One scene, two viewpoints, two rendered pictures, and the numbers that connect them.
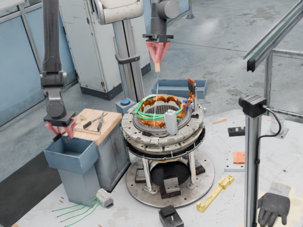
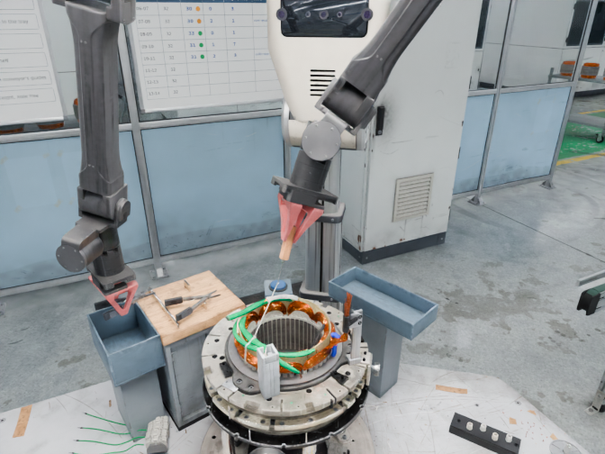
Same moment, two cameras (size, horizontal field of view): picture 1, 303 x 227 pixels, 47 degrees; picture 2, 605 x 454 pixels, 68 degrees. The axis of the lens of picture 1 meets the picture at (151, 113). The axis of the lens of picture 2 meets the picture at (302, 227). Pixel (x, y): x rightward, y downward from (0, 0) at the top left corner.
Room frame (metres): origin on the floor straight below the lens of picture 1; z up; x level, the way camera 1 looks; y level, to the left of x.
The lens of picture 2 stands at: (0.55, -0.35, 1.68)
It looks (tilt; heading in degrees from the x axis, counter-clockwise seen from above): 26 degrees down; 24
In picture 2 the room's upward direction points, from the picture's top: straight up
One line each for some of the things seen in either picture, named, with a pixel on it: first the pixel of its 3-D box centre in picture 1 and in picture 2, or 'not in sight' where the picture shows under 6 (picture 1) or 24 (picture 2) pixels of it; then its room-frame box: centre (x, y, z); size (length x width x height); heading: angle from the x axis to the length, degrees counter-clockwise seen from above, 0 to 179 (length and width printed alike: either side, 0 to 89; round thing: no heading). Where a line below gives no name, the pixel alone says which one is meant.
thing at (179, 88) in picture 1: (181, 110); (376, 339); (1.46, -0.15, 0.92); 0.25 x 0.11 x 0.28; 69
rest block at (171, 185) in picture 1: (171, 183); not in sight; (1.04, -0.04, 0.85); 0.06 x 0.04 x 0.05; 94
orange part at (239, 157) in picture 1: (239, 157); not in sight; (1.19, -0.35, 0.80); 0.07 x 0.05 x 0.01; 165
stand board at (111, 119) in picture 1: (91, 125); (188, 304); (1.24, 0.26, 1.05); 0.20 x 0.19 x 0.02; 151
